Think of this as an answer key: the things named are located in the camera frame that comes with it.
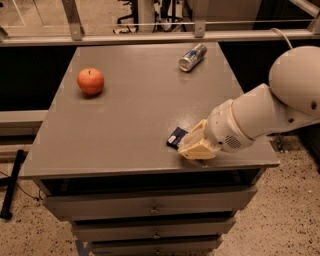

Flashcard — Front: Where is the silver blue drink can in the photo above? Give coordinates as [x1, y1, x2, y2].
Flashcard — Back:
[178, 43, 207, 72]

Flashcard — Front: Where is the red apple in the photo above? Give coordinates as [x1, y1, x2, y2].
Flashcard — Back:
[77, 68, 104, 95]

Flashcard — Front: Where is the blue rxbar blueberry wrapper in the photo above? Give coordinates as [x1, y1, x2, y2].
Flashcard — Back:
[166, 127, 187, 149]

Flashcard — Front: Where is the top grey drawer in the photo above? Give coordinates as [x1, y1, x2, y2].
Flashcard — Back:
[44, 185, 257, 221]

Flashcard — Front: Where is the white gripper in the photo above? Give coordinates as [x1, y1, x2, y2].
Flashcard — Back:
[178, 100, 254, 160]

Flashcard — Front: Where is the bottom grey drawer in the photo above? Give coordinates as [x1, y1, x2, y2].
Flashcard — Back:
[91, 236, 222, 256]

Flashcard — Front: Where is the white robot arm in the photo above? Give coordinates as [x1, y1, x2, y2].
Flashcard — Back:
[178, 46, 320, 160]

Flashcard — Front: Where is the black stand leg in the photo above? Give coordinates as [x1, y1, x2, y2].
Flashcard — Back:
[0, 149, 25, 220]

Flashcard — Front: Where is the grey drawer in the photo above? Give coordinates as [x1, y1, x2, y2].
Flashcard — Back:
[72, 217, 235, 242]
[44, 185, 257, 221]
[91, 236, 222, 256]

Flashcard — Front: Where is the middle grey drawer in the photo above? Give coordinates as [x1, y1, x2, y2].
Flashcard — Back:
[72, 217, 235, 242]

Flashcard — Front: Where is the black thin floor cable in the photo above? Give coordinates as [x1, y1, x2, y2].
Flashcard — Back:
[0, 171, 44, 202]

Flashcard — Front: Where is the grey drawer cabinet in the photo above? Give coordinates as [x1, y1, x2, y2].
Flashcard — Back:
[20, 41, 280, 256]

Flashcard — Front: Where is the white cable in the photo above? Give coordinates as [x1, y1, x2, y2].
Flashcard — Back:
[270, 27, 294, 51]

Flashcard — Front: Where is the grey metal railing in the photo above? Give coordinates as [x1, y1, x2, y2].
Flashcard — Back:
[0, 0, 319, 47]

